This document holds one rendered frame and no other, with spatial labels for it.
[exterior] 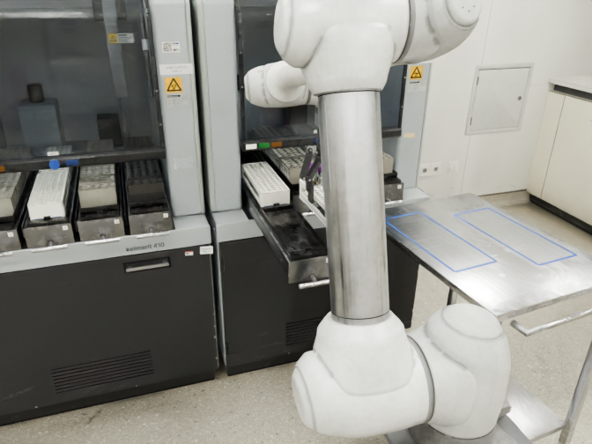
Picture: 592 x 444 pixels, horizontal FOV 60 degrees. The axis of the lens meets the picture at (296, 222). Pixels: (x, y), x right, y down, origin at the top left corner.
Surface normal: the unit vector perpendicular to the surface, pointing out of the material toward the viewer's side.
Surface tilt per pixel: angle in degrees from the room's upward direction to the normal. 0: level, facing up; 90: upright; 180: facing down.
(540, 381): 0
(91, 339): 90
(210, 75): 90
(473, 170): 90
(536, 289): 0
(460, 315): 8
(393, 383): 67
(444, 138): 90
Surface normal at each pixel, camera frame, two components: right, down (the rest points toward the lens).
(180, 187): 0.32, 0.42
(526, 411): 0.01, -0.90
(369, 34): 0.27, 0.22
